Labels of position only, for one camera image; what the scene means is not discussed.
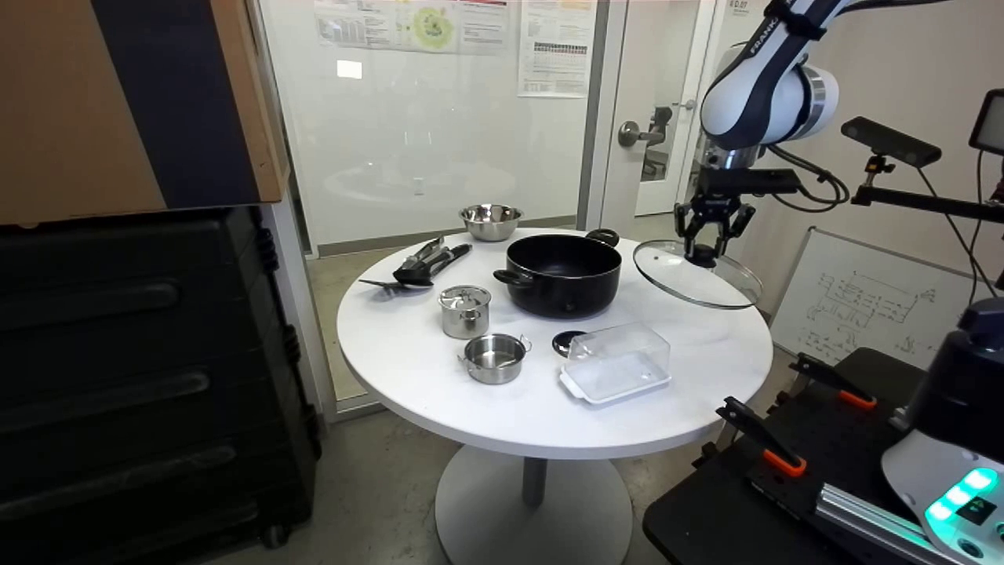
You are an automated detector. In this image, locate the black box device on mount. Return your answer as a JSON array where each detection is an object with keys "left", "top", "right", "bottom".
[{"left": 971, "top": 89, "right": 1004, "bottom": 157}]

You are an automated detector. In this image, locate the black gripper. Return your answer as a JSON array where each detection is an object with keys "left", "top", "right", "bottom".
[{"left": 672, "top": 189, "right": 760, "bottom": 266}]

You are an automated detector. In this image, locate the glass office door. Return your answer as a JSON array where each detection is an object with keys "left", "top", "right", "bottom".
[{"left": 592, "top": 0, "right": 727, "bottom": 242}]

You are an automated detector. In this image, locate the black cooking pot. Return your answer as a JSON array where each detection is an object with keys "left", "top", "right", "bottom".
[{"left": 491, "top": 226, "right": 623, "bottom": 314}]

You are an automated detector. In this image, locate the cardboard box with dark stripe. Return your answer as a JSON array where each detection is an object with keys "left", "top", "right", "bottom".
[{"left": 0, "top": 0, "right": 292, "bottom": 228}]

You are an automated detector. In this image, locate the black camera on stand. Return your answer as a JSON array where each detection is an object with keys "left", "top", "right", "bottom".
[{"left": 839, "top": 112, "right": 946, "bottom": 174}]

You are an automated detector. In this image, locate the steel cup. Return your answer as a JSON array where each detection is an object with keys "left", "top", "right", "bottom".
[{"left": 436, "top": 282, "right": 497, "bottom": 343}]

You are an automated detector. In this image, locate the small round steel lid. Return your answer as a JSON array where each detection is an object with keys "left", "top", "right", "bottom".
[{"left": 548, "top": 327, "right": 596, "bottom": 360}]

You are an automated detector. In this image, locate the black equipment case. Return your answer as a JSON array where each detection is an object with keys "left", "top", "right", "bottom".
[{"left": 0, "top": 204, "right": 325, "bottom": 565}]

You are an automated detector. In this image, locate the small steel bowl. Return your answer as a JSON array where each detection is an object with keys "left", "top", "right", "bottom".
[{"left": 459, "top": 329, "right": 529, "bottom": 389}]

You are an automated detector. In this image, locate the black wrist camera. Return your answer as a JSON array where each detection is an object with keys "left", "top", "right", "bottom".
[{"left": 697, "top": 165, "right": 803, "bottom": 199}]

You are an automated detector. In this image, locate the aluminium rail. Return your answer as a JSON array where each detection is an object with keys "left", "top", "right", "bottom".
[{"left": 812, "top": 479, "right": 946, "bottom": 565}]

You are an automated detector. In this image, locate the glass lid with black knob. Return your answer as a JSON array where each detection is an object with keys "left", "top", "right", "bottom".
[{"left": 631, "top": 235, "right": 764, "bottom": 314}]

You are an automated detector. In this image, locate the orange handled black clamp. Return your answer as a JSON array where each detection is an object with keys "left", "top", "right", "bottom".
[
  {"left": 789, "top": 352, "right": 882, "bottom": 413},
  {"left": 715, "top": 393, "right": 812, "bottom": 485}
]

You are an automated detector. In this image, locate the clear plastic container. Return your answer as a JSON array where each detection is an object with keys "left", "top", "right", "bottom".
[{"left": 557, "top": 324, "right": 674, "bottom": 411}]

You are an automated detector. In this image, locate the metal door handle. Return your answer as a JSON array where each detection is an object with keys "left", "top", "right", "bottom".
[{"left": 614, "top": 100, "right": 679, "bottom": 154}]

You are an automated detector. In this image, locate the black perforated robot table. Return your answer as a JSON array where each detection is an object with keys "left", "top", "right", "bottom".
[{"left": 640, "top": 346, "right": 1004, "bottom": 565}]

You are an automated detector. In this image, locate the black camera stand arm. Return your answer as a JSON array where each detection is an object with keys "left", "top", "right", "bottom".
[{"left": 851, "top": 150, "right": 1004, "bottom": 226}]

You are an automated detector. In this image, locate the black handled kitchen utensil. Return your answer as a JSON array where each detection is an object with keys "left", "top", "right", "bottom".
[
  {"left": 359, "top": 242, "right": 475, "bottom": 298},
  {"left": 388, "top": 233, "right": 451, "bottom": 288}
]

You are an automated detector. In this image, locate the white table pedestal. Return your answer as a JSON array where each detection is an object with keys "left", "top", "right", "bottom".
[{"left": 433, "top": 441, "right": 638, "bottom": 565}]

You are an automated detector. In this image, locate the large steel mixing bowl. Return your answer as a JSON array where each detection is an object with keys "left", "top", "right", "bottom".
[{"left": 459, "top": 202, "right": 527, "bottom": 246}]

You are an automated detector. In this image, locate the poster with green circle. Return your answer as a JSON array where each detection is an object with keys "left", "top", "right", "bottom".
[{"left": 311, "top": 0, "right": 518, "bottom": 58}]

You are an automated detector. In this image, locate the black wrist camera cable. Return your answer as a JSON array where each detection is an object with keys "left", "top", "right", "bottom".
[{"left": 766, "top": 144, "right": 852, "bottom": 221}]

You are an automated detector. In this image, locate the whiteboard with drawing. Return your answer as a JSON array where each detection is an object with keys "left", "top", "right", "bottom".
[{"left": 769, "top": 226, "right": 983, "bottom": 372}]

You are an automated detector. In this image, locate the small sign on door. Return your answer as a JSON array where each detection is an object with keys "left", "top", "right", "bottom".
[{"left": 638, "top": 146, "right": 674, "bottom": 185}]

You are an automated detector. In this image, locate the white text poster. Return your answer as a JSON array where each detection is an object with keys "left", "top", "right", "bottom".
[{"left": 518, "top": 0, "right": 596, "bottom": 103}]

